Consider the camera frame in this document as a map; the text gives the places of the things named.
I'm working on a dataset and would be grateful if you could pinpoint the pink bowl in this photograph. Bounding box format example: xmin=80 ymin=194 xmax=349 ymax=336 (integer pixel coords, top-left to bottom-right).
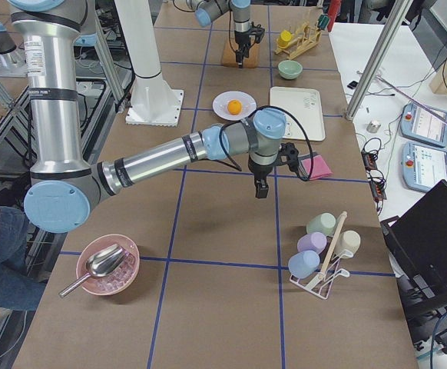
xmin=76 ymin=234 xmax=141 ymax=296

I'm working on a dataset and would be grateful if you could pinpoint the small metal cylinder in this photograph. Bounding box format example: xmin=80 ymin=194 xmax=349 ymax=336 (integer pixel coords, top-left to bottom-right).
xmin=366 ymin=120 xmax=381 ymax=133

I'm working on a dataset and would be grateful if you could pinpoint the metal scoop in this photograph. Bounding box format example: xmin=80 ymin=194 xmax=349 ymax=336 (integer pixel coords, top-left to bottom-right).
xmin=58 ymin=244 xmax=127 ymax=298

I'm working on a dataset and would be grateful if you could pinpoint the green bowl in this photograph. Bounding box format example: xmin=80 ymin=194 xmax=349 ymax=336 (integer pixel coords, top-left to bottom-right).
xmin=277 ymin=60 xmax=303 ymax=80

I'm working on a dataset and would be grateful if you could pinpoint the blue teach pendant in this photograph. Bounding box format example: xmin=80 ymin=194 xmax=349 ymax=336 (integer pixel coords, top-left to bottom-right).
xmin=400 ymin=103 xmax=447 ymax=148
xmin=401 ymin=141 xmax=447 ymax=192

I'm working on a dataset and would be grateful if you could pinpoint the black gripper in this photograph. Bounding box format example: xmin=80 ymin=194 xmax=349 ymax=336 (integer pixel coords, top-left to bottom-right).
xmin=234 ymin=32 xmax=251 ymax=68
xmin=248 ymin=161 xmax=274 ymax=198

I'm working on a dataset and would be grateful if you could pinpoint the wooden drying rack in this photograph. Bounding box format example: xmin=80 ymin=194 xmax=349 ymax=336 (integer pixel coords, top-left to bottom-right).
xmin=273 ymin=11 xmax=322 ymax=60

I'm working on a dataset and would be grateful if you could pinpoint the wooden cutting board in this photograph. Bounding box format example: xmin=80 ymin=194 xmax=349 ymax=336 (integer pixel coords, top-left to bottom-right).
xmin=220 ymin=38 xmax=260 ymax=68

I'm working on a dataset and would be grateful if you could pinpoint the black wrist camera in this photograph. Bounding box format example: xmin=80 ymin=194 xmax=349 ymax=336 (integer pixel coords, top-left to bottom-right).
xmin=249 ymin=22 xmax=265 ymax=45
xmin=274 ymin=142 xmax=305 ymax=179

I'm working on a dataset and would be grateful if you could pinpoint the dark green cup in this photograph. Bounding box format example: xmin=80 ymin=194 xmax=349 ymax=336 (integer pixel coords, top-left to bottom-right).
xmin=316 ymin=14 xmax=330 ymax=31

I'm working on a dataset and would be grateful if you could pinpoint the purple cup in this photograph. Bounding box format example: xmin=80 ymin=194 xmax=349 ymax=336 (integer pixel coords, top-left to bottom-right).
xmin=296 ymin=232 xmax=327 ymax=254

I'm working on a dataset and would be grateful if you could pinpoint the black small device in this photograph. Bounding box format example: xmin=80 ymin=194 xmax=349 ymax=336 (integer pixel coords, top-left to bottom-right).
xmin=347 ymin=81 xmax=358 ymax=89

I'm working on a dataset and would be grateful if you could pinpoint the far blue teach pendant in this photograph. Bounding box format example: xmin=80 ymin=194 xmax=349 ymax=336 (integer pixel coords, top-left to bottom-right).
xmin=400 ymin=103 xmax=447 ymax=148

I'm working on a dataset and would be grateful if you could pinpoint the seated person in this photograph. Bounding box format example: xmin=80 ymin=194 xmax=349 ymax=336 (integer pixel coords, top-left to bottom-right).
xmin=0 ymin=205 xmax=45 ymax=311

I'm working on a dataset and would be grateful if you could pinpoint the orange fruit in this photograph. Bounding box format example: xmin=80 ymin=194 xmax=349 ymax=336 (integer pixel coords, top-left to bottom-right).
xmin=227 ymin=99 xmax=243 ymax=115

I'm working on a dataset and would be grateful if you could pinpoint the white round plate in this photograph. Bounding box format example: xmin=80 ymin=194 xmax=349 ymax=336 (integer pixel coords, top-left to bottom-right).
xmin=213 ymin=91 xmax=257 ymax=121

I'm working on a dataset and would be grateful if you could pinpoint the black laptop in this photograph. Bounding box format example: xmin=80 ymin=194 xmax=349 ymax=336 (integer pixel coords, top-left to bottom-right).
xmin=380 ymin=178 xmax=447 ymax=320

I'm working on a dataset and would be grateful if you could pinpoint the cream bear tray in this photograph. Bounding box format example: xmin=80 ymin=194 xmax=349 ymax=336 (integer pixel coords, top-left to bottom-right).
xmin=270 ymin=86 xmax=326 ymax=141

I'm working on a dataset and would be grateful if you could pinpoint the pink cloth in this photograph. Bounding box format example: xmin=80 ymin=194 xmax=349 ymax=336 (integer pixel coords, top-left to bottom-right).
xmin=301 ymin=155 xmax=333 ymax=181

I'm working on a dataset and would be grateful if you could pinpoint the aluminium frame post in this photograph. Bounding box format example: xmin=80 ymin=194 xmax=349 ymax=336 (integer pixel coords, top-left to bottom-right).
xmin=345 ymin=0 xmax=413 ymax=121

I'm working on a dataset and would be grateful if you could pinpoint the yellow mug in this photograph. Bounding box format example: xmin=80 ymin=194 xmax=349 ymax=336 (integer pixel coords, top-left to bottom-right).
xmin=276 ymin=30 xmax=293 ymax=48

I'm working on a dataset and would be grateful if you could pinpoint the white cup rack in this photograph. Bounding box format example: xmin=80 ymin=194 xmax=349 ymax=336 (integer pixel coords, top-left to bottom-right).
xmin=289 ymin=211 xmax=353 ymax=300

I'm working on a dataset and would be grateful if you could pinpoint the blue cup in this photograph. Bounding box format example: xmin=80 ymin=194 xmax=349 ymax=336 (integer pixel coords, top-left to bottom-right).
xmin=288 ymin=250 xmax=320 ymax=279

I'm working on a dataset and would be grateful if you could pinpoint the near blue teach pendant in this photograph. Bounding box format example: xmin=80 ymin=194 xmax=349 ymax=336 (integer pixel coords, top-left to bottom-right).
xmin=401 ymin=141 xmax=447 ymax=192

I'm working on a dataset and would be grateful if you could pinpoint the red cylinder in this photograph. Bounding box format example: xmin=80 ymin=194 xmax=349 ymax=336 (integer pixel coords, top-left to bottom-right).
xmin=327 ymin=0 xmax=342 ymax=25

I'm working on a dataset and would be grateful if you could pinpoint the grey cloth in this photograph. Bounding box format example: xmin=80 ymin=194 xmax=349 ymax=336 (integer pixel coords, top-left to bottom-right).
xmin=298 ymin=151 xmax=320 ymax=161

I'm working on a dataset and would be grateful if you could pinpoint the beige cup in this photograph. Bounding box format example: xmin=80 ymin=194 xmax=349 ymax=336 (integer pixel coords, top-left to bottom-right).
xmin=334 ymin=231 xmax=361 ymax=255

